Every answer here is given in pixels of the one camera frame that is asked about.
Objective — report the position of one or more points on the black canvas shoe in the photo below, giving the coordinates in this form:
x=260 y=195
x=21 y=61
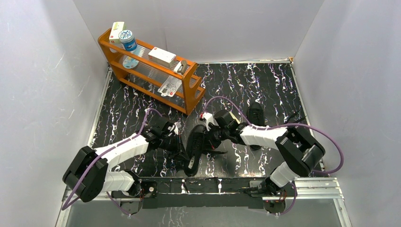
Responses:
x=255 y=114
x=200 y=141

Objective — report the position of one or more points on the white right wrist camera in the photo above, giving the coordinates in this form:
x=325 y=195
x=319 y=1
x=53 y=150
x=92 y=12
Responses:
x=209 y=120

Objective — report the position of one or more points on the light blue round disc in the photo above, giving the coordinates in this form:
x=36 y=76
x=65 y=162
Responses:
x=129 y=62

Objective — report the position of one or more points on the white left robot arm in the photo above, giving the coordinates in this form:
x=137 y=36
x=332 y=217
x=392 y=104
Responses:
x=90 y=172

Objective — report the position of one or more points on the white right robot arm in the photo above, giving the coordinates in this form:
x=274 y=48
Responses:
x=300 y=150

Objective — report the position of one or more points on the clear plastic packet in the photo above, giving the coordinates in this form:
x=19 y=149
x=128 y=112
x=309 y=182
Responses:
x=170 y=86

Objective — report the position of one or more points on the white yellow carton box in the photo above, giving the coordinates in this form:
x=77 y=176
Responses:
x=116 y=28

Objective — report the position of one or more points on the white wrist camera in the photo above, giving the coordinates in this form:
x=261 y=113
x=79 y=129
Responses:
x=209 y=120
x=174 y=129

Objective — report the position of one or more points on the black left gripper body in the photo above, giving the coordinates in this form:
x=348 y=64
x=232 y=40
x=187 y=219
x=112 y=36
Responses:
x=175 y=145

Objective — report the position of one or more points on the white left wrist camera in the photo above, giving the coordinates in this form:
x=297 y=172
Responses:
x=174 y=129

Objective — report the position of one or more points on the blue lidded round jar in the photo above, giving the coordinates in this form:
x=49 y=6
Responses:
x=128 y=40

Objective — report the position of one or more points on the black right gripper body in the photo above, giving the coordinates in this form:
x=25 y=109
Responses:
x=216 y=135

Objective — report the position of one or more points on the aluminium frame rail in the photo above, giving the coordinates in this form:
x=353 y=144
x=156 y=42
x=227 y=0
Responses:
x=302 y=188

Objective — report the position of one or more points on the white rectangular box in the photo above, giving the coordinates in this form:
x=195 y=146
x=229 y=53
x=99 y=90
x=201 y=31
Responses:
x=162 y=57

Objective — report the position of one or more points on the orange wooden shelf rack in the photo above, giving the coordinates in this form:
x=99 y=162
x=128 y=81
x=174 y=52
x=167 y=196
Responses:
x=149 y=76

